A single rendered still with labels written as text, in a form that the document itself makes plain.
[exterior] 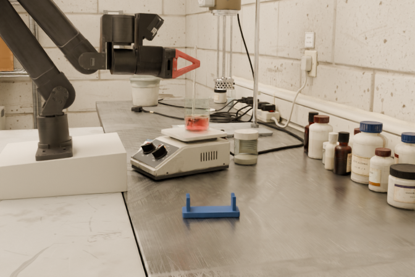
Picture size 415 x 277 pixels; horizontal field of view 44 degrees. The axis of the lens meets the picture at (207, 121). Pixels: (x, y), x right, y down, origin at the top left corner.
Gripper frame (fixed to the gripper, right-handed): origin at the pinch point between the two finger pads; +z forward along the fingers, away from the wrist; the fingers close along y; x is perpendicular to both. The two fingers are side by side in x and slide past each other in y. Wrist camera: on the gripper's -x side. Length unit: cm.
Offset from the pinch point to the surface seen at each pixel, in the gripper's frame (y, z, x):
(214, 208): -30.8, -7.4, 23.9
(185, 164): -6.4, -4.0, 22.0
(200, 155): -5.7, -0.3, 20.2
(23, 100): 252, -26, 40
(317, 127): -2.7, 32.7, 15.2
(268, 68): 74, 61, 5
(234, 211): -33.5, -4.7, 23.8
